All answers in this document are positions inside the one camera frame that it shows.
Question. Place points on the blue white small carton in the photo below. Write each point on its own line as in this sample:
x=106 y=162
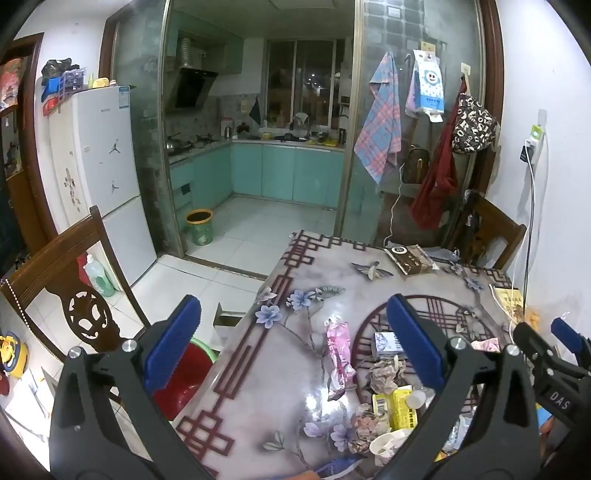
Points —
x=385 y=344

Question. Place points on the red hanging bag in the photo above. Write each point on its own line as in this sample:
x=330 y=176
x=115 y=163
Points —
x=438 y=184

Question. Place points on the pink plastic wrapper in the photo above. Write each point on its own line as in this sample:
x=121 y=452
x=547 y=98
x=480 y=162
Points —
x=339 y=350

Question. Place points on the plain wooden chair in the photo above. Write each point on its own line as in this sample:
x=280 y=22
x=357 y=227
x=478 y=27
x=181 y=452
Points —
x=496 y=230

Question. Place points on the yellow toy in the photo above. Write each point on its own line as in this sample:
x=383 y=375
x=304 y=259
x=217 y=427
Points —
x=11 y=353

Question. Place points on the floral crumpled paper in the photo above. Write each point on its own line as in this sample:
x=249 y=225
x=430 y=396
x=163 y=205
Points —
x=364 y=422

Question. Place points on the brown handbag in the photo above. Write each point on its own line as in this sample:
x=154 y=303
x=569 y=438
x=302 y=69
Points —
x=414 y=166

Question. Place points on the carved wooden chair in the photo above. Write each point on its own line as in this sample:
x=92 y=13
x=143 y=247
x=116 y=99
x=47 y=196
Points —
x=55 y=263

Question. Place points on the yellow booklet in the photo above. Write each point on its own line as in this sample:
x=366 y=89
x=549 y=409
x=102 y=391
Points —
x=510 y=302

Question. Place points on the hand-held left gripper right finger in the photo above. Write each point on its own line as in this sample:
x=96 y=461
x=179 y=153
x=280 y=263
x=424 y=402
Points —
x=415 y=337

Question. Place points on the white paper cup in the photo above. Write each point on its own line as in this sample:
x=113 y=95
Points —
x=385 y=445

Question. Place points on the kitchen window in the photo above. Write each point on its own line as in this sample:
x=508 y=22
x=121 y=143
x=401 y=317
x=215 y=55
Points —
x=300 y=83

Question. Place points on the blue white hanging bag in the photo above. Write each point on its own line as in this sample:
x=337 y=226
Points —
x=427 y=87

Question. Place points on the red basin with green rim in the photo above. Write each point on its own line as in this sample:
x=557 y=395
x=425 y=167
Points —
x=195 y=379

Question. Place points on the plaid towel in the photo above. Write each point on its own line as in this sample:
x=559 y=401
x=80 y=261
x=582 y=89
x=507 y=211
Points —
x=381 y=120

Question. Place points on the teal kitchen cabinets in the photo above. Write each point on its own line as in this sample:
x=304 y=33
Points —
x=277 y=170

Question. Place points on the black range hood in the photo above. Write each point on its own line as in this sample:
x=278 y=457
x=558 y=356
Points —
x=191 y=90

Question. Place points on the green detergent bottle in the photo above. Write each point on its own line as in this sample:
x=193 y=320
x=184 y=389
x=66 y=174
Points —
x=99 y=277

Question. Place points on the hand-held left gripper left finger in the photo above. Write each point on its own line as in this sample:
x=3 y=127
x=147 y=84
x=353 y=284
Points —
x=171 y=341

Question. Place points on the brown snack packet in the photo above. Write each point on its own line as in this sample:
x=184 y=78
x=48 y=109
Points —
x=411 y=259

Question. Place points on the yellow packet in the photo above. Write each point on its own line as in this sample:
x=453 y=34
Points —
x=399 y=408

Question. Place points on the white refrigerator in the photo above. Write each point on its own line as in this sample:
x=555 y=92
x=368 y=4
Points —
x=101 y=161

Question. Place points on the open cardboard box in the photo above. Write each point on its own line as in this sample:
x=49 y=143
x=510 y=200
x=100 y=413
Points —
x=228 y=323

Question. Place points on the lettered tote bag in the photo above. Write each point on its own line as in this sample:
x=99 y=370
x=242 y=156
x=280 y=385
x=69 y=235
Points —
x=475 y=124

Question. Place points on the black bag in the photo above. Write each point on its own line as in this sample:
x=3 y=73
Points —
x=57 y=68

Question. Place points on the grey paper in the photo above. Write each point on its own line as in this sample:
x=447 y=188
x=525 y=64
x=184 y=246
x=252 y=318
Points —
x=385 y=374

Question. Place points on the green yellow waste bin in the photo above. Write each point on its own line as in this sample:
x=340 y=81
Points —
x=199 y=226

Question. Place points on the pink crumpled paper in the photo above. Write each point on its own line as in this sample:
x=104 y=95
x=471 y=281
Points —
x=485 y=345

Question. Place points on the blue plastic basket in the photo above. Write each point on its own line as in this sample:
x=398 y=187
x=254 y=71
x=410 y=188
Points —
x=60 y=86

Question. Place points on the wall charger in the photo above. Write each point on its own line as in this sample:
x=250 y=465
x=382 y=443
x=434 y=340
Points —
x=532 y=147

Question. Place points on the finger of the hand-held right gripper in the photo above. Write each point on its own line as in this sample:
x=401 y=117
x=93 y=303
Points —
x=569 y=333
x=531 y=339

